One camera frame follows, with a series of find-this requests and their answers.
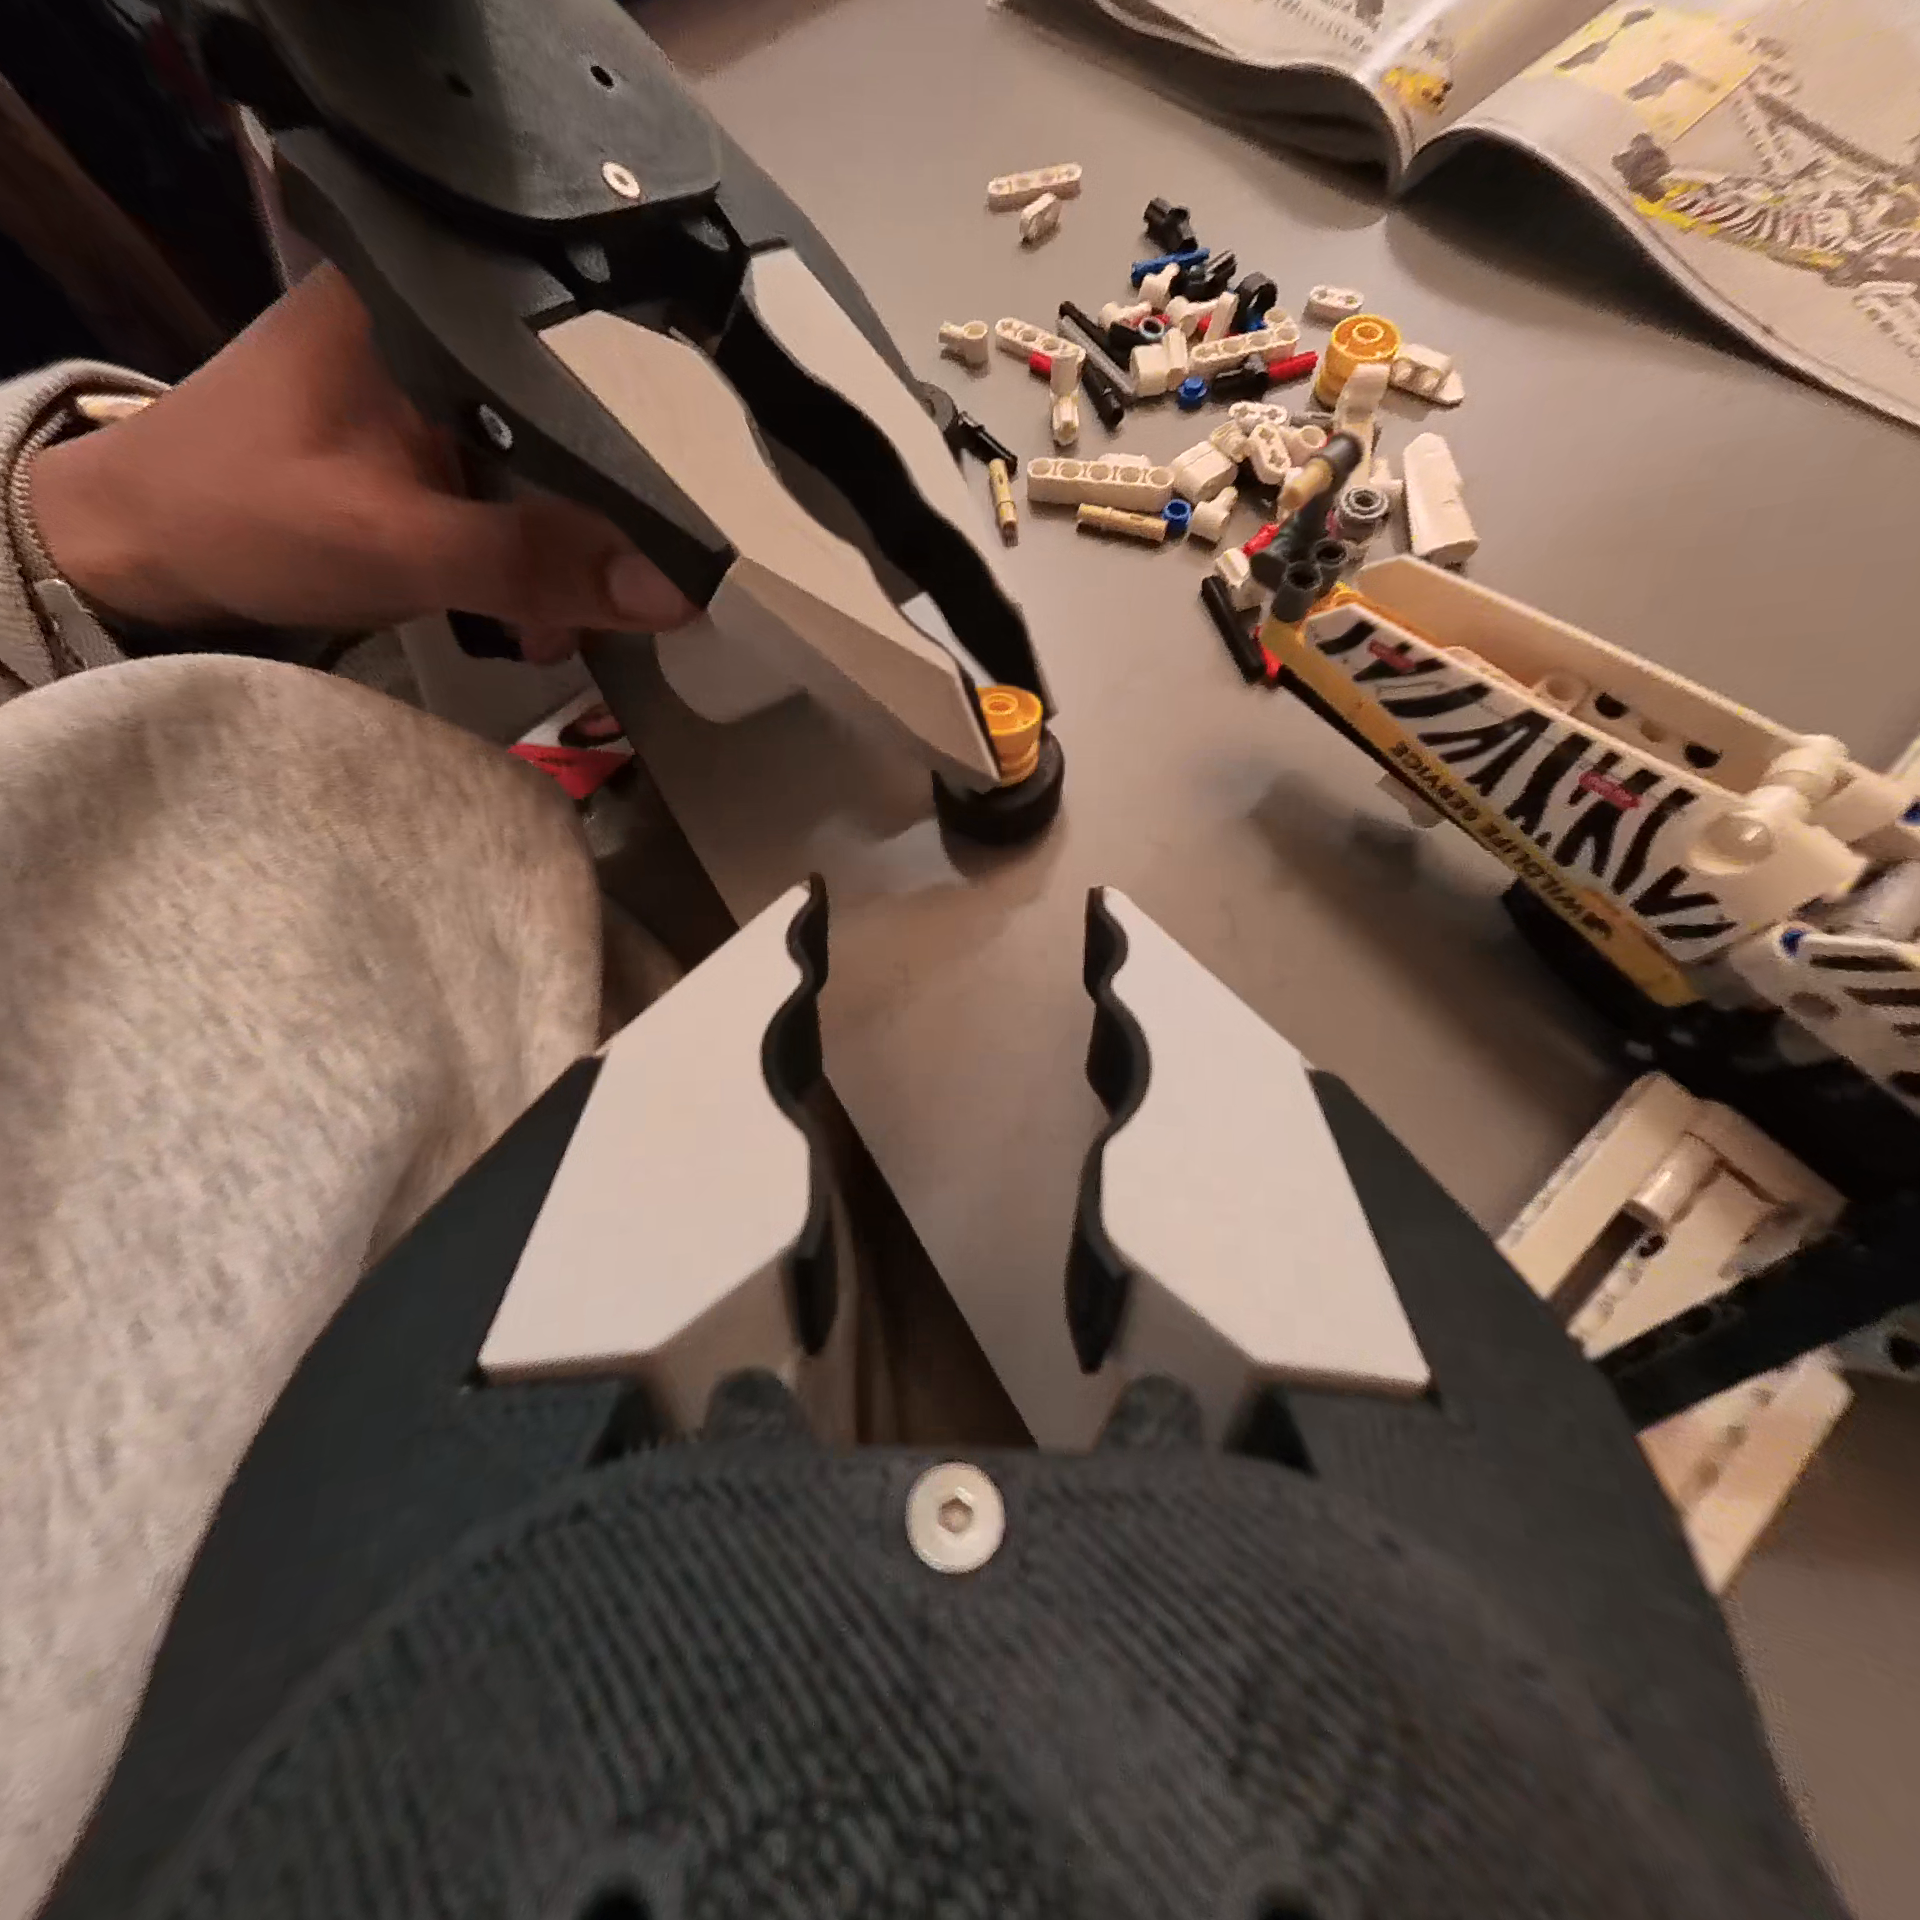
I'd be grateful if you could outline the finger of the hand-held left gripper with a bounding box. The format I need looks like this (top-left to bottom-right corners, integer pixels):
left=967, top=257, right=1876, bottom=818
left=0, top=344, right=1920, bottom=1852
left=537, top=306, right=1007, bottom=785
left=720, top=244, right=1050, bottom=714

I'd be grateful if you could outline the person's left forearm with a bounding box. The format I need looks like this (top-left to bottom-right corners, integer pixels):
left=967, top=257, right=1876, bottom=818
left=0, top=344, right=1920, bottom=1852
left=0, top=361, right=168, bottom=689

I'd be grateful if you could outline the open instruction booklet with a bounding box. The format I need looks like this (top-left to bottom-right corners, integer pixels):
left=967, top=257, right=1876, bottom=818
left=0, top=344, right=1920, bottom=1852
left=999, top=0, right=1920, bottom=428

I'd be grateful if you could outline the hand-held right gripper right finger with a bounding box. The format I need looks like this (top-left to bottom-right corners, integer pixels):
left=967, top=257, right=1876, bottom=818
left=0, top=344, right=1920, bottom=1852
left=1066, top=883, right=1431, bottom=1441

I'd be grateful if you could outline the black lego pin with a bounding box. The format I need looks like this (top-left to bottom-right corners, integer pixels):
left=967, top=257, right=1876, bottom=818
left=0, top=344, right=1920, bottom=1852
left=918, top=382, right=1021, bottom=462

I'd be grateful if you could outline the zebra striped lego aircraft model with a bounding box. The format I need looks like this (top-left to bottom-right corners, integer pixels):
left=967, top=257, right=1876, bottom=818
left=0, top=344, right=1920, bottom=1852
left=1255, top=552, right=1920, bottom=1592

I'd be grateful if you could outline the black lego tyre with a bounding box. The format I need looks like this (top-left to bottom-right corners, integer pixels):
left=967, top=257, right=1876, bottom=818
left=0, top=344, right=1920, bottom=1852
left=935, top=726, right=1073, bottom=848

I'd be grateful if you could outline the pile of loose lego pieces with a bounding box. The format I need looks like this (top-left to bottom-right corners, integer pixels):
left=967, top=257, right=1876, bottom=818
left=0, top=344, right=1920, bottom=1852
left=939, top=158, right=1488, bottom=684

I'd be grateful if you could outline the person's left hand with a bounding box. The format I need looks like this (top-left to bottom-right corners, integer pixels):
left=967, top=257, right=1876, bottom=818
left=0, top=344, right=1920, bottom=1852
left=33, top=261, right=708, bottom=663

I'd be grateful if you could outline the red white packet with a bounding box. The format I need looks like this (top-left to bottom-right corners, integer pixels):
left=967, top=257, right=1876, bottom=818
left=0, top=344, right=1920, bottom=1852
left=512, top=689, right=639, bottom=798

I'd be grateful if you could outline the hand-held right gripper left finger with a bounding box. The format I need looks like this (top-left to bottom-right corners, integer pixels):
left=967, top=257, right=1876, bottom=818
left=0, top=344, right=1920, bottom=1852
left=475, top=876, right=839, bottom=1431

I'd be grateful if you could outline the person's grey hoodie torso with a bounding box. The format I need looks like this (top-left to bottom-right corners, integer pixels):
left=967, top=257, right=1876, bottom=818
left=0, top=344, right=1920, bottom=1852
left=0, top=650, right=610, bottom=1920

